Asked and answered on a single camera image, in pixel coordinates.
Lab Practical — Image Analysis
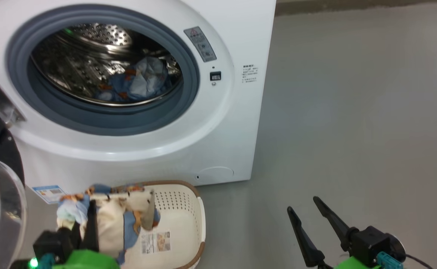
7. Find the cream perforated laundry basket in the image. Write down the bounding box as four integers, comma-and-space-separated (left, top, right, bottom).
110, 180, 206, 269

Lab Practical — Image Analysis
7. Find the light blue patterned garment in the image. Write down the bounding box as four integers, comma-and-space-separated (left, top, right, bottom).
95, 56, 172, 103

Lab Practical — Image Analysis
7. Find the right camera cable teal plug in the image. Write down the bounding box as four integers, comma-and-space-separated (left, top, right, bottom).
377, 251, 434, 269

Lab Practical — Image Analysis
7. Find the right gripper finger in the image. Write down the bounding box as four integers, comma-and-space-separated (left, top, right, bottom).
313, 197, 358, 251
287, 207, 325, 268

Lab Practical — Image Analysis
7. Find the white front-load washing machine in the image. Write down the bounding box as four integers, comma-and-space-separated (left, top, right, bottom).
0, 0, 277, 195

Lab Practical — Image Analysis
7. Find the round white filter cover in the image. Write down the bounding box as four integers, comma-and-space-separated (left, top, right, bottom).
196, 166, 234, 183

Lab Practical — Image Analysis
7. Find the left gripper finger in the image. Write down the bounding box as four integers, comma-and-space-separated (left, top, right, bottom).
82, 200, 100, 250
142, 191, 156, 230

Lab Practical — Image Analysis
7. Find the left camera cable teal plug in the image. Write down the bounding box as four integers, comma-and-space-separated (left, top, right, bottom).
37, 253, 56, 269

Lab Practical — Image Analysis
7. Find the camera cable teal plug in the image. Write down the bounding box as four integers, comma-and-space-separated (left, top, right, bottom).
37, 253, 56, 269
377, 251, 434, 269

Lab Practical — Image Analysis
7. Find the basket product label sticker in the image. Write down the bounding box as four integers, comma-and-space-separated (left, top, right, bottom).
141, 231, 171, 254

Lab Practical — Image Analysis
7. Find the grey warning sticker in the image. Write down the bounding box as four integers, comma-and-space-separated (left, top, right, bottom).
184, 26, 217, 63

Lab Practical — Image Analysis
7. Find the blue energy label sticker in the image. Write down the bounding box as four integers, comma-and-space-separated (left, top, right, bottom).
32, 185, 67, 204

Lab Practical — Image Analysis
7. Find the cream and blue garment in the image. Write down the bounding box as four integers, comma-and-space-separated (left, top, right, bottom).
56, 184, 161, 266

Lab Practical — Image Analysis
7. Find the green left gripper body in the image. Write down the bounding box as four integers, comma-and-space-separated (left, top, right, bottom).
52, 250, 121, 269

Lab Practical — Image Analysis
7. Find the stainless steel washer drum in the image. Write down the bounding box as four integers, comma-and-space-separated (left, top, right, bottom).
30, 22, 183, 107

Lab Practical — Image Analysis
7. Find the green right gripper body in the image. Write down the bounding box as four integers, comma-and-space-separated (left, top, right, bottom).
334, 256, 381, 269

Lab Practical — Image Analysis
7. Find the black text instruction sticker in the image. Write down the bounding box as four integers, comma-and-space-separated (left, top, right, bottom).
242, 64, 259, 83

